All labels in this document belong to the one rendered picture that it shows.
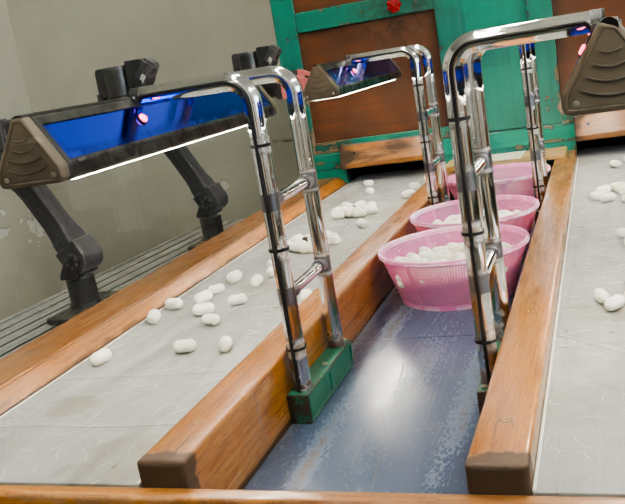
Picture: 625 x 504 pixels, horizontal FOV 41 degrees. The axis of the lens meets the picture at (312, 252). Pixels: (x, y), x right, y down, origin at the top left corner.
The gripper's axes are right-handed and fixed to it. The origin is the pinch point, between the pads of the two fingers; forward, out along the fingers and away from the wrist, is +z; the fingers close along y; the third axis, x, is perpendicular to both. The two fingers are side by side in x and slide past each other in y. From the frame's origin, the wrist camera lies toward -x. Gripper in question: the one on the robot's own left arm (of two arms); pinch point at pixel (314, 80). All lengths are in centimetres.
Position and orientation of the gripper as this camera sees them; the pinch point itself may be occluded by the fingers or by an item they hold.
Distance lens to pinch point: 219.3
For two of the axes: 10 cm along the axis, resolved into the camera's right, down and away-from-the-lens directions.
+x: 1.5, 9.6, 2.2
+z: 9.2, -0.5, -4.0
